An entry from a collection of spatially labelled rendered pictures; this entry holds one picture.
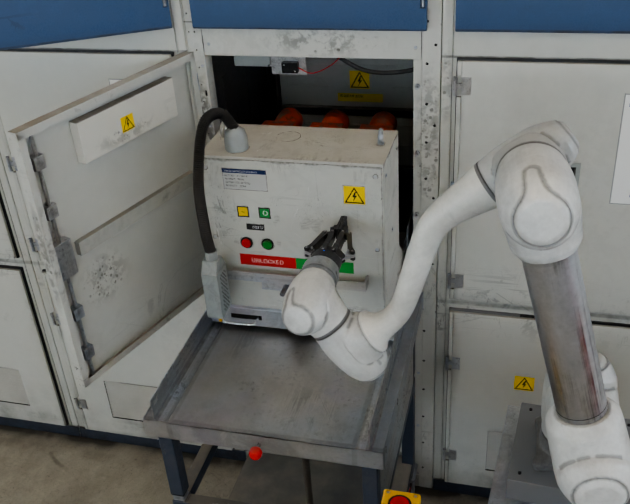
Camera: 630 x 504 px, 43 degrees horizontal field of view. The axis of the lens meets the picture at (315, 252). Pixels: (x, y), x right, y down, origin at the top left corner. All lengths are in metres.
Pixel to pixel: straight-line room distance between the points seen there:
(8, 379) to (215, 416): 1.44
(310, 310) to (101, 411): 1.68
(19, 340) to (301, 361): 1.32
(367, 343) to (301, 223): 0.48
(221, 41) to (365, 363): 0.99
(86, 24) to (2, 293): 1.18
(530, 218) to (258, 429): 0.96
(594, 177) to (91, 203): 1.31
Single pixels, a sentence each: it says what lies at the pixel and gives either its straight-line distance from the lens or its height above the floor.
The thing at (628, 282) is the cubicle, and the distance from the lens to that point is 2.41.
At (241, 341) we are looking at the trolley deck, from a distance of 2.33.
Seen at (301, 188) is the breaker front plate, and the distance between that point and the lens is 2.07.
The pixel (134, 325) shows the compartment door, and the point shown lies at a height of 0.89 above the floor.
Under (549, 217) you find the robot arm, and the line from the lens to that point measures 1.38.
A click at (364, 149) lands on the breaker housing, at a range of 2.09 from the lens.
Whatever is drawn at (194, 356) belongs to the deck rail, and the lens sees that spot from 2.30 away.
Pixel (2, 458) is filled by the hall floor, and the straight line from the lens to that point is 3.47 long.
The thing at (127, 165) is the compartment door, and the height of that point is 1.35.
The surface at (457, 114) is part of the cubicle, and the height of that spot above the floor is 1.43.
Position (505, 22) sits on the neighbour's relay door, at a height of 1.67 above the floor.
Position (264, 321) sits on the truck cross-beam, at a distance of 2.33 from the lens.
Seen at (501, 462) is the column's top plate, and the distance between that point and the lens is 2.10.
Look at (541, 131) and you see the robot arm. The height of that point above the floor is 1.63.
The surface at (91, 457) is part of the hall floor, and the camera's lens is 3.34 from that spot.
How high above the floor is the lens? 2.25
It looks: 31 degrees down
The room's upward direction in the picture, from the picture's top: 4 degrees counter-clockwise
